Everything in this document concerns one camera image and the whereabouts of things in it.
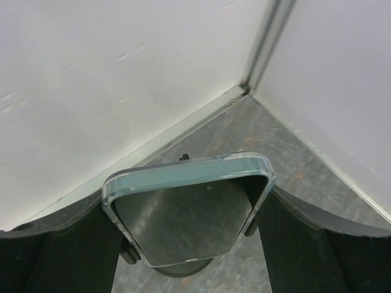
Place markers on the black phone stand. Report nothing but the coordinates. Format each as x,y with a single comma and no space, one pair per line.
183,265

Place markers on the black smartphone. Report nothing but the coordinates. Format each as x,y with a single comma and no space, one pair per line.
189,207

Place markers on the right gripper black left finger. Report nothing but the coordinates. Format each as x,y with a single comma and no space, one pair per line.
74,249

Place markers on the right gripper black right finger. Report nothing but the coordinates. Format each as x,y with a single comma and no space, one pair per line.
308,249

